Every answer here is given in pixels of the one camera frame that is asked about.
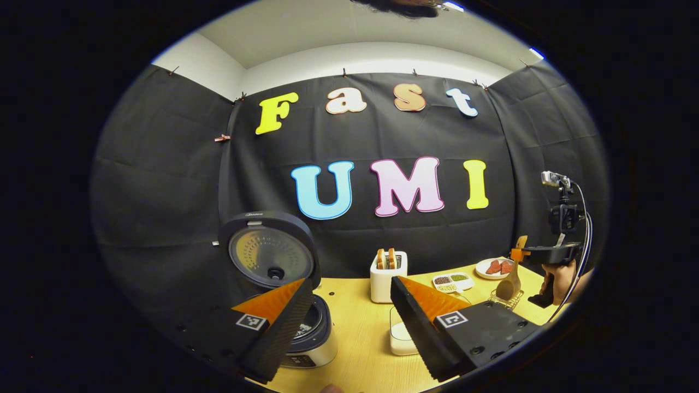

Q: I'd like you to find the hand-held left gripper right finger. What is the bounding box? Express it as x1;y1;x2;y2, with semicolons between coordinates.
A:
390;276;541;383

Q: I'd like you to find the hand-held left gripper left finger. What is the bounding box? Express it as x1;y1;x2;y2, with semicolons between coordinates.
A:
175;277;315;384

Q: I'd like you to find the wooden spoon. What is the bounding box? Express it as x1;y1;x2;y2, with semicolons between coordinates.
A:
496;236;529;301

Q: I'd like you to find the metal wire chopstick holder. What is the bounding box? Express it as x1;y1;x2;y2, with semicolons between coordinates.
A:
488;288;525;311

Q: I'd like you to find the dark grey rice cooker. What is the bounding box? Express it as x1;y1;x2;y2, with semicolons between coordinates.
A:
218;211;338;369

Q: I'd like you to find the white round plate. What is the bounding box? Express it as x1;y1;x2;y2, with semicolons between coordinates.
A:
475;258;517;280

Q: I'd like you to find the white toaster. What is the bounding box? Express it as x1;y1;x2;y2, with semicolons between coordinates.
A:
370;250;408;304

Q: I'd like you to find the white divided dish of beans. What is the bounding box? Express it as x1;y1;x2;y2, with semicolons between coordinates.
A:
431;272;475;294

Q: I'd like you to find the black backdrop cloth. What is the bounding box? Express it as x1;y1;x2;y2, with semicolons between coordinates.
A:
90;64;609;328

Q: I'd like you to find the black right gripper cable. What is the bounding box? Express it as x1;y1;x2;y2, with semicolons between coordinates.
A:
552;183;594;323

